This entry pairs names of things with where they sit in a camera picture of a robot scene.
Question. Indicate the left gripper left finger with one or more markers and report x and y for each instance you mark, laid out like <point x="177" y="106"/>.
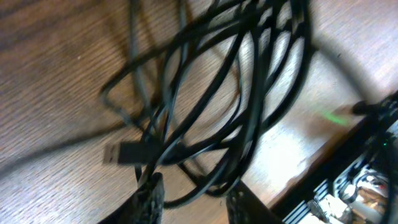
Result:
<point x="145" y="206"/>

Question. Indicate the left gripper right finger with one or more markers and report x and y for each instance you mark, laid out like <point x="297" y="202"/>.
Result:
<point x="245" y="208"/>

